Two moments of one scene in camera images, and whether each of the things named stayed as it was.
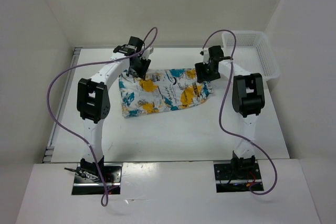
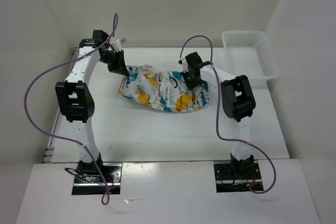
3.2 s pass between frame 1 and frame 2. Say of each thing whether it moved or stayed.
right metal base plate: stayed
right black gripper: moved
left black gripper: moved
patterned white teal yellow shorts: moved
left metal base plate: stayed
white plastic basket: stayed
